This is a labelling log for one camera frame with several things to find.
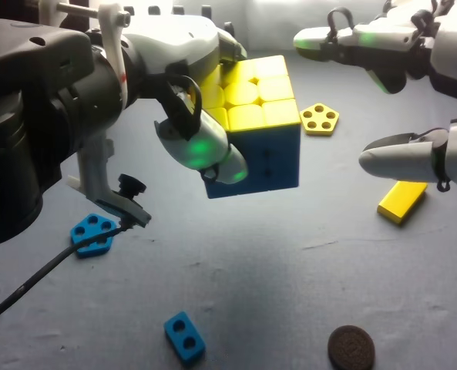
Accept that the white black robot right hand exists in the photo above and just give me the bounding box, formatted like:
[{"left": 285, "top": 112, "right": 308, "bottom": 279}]
[{"left": 292, "top": 0, "right": 457, "bottom": 193}]

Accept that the black camera cable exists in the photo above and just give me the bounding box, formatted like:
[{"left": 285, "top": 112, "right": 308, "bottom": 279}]
[{"left": 0, "top": 225, "right": 131, "bottom": 328}]

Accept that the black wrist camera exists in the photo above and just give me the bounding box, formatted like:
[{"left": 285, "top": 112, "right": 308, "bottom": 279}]
[{"left": 118, "top": 173, "right": 147, "bottom": 198}]

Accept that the dark chocolate sandwich cookie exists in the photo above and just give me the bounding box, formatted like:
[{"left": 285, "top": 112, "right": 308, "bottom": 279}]
[{"left": 327, "top": 325, "right": 375, "bottom": 370}]

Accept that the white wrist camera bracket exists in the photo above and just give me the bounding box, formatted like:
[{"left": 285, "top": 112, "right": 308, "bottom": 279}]
[{"left": 39, "top": 0, "right": 153, "bottom": 229}]

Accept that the yellow rectangular block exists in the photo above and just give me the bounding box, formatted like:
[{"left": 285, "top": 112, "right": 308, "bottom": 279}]
[{"left": 377, "top": 180, "right": 428, "bottom": 227}]

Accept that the blue rectangular two-hole block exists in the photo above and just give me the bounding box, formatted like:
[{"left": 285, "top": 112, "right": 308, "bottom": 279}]
[{"left": 163, "top": 311, "right": 207, "bottom": 365}]

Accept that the blue pentagon block with holes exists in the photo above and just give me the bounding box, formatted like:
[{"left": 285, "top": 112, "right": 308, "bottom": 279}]
[{"left": 69, "top": 213, "right": 122, "bottom": 258}]

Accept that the Rubik's cube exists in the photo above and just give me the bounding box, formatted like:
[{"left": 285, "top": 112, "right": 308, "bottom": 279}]
[{"left": 197, "top": 55, "right": 302, "bottom": 200}]

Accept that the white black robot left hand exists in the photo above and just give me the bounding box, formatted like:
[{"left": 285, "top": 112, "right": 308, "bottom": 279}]
[{"left": 122, "top": 4, "right": 249, "bottom": 185}]

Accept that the yellow pentagon block with holes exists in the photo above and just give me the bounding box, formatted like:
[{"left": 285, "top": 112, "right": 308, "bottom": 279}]
[{"left": 299, "top": 103, "right": 340, "bottom": 136}]

